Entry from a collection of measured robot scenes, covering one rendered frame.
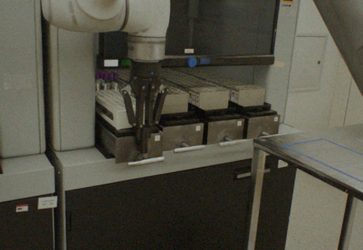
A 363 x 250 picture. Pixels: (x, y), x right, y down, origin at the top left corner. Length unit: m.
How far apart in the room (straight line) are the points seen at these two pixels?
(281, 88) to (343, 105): 2.00
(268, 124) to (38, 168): 0.72
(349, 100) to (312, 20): 0.72
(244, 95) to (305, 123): 2.03
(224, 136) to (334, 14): 0.94
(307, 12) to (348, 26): 2.80
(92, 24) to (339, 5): 0.61
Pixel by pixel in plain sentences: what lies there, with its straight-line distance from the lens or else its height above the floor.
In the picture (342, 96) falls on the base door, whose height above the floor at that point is 0.51.
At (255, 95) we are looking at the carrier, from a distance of 1.35.
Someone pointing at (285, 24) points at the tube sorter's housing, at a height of 1.10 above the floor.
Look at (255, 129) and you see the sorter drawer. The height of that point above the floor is 0.76.
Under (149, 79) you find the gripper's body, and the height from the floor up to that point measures 0.96.
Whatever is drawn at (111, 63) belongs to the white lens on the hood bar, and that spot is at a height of 0.98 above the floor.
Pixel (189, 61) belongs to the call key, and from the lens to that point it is 1.15.
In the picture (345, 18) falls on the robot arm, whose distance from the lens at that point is 0.30.
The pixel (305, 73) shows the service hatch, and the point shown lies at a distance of 3.18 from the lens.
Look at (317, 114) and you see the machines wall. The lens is 3.40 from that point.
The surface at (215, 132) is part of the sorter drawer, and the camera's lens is 1.19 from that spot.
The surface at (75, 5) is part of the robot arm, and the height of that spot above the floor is 1.12.
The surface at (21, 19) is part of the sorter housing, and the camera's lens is 1.02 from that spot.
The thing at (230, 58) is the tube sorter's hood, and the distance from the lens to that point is 1.24.
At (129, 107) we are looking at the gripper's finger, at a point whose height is 0.89.
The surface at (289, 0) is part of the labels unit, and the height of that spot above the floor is 1.18.
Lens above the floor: 1.13
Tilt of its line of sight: 15 degrees down
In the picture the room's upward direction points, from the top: 3 degrees clockwise
